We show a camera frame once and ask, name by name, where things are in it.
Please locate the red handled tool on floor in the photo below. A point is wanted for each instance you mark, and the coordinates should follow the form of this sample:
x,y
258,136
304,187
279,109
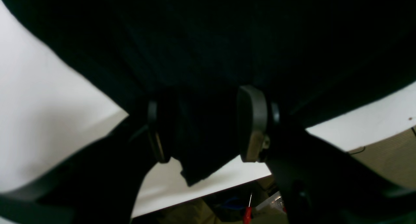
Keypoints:
x,y
248,212

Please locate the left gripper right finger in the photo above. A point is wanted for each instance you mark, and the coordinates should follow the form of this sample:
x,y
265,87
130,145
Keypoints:
x,y
319,183

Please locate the black graphic T-shirt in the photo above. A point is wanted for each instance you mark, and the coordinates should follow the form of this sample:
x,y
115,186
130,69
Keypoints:
x,y
318,59

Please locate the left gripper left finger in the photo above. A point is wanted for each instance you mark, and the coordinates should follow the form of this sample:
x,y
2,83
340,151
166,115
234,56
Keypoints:
x,y
97,184

